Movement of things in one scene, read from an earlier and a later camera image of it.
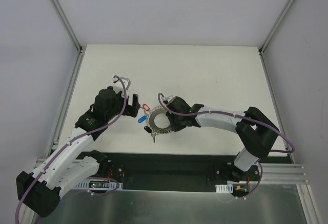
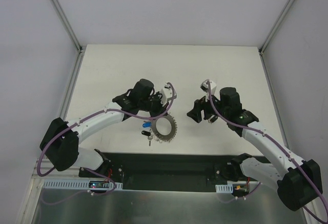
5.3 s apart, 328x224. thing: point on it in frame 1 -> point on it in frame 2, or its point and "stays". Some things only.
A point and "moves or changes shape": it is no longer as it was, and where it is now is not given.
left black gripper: [130, 106] -> [158, 105]
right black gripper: [171, 116] -> [201, 107]
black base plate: [178, 171] stays
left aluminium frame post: [61, 14] stays
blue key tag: [142, 119] -> [147, 124]
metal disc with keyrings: [150, 122] moves or changes shape
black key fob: [149, 130] moves or changes shape
